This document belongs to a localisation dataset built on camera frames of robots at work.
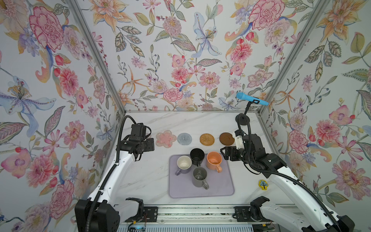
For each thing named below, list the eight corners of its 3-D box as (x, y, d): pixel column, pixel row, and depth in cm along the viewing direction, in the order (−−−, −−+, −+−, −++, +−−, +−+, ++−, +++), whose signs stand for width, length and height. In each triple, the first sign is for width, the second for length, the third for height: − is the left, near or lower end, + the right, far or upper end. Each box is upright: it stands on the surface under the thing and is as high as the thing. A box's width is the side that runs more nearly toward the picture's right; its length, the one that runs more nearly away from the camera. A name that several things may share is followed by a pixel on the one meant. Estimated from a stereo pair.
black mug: (190, 170, 91) (190, 163, 83) (190, 156, 98) (190, 148, 90) (204, 170, 91) (205, 163, 83) (202, 156, 98) (204, 148, 90)
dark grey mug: (192, 191, 83) (193, 185, 74) (192, 172, 90) (192, 164, 81) (206, 191, 83) (208, 185, 74) (204, 172, 90) (206, 164, 81)
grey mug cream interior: (176, 177, 88) (175, 172, 82) (176, 161, 94) (176, 155, 88) (191, 177, 88) (192, 172, 82) (191, 161, 94) (191, 155, 88)
